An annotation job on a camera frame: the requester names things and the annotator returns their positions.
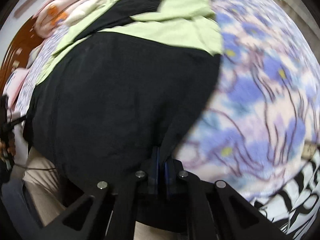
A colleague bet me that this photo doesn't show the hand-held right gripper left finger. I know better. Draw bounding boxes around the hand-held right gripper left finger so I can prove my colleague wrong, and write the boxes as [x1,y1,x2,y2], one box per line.
[32,146,163,240]

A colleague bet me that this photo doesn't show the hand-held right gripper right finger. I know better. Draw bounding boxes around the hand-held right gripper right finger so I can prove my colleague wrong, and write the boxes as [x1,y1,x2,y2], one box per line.
[163,160,295,240]

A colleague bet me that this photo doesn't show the green and black hooded jacket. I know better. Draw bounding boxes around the green and black hooded jacket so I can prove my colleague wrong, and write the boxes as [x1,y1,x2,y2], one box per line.
[25,0,224,198]

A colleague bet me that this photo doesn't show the person's left hand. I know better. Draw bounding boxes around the person's left hand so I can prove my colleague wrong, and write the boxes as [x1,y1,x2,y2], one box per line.
[0,140,17,162]

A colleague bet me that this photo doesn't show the pink pillow with blue print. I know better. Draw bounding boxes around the pink pillow with blue print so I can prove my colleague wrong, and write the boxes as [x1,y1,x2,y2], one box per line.
[4,67,29,113]

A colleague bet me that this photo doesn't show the dark wooden headboard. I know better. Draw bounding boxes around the dark wooden headboard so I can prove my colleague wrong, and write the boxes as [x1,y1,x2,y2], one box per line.
[0,17,45,85]

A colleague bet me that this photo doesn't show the person's beige trousers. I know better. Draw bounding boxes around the person's beige trousers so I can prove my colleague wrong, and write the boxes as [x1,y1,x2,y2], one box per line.
[22,147,84,230]

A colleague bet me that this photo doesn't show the rolled pink bear-print quilt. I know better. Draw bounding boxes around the rolled pink bear-print quilt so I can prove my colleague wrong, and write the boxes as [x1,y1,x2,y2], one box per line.
[34,0,100,38]

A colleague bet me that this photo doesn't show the white folded fleece cloth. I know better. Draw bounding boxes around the white folded fleece cloth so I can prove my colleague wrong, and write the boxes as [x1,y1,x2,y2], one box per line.
[65,4,93,23]

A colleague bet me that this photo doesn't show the purple floral fleece blanket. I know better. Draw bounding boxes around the purple floral fleece blanket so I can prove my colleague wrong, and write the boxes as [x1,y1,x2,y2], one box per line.
[7,0,320,205]

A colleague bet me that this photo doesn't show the black and white printed cloth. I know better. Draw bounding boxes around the black and white printed cloth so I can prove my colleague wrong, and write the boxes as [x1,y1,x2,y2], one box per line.
[252,145,320,238]

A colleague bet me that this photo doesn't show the black cable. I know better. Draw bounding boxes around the black cable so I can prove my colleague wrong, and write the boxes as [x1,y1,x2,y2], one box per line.
[14,163,58,172]

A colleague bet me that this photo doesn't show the pink wall shelf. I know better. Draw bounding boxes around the pink wall shelf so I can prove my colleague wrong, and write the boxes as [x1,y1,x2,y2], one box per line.
[14,0,42,18]

